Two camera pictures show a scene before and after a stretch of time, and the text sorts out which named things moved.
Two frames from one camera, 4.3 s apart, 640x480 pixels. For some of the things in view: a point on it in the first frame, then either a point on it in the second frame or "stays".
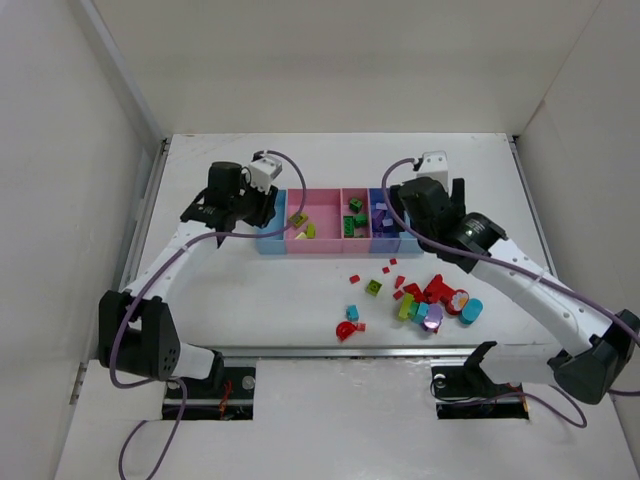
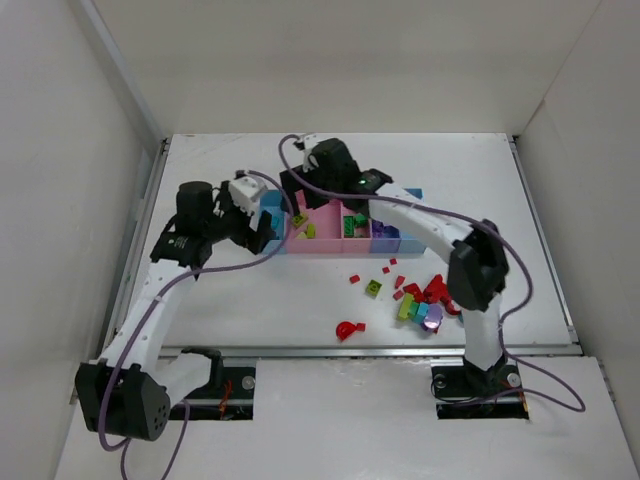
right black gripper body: (455, 195) -> (300, 187)
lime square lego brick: (373, 287) stays
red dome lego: (346, 329) stays
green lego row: (352, 222) stays
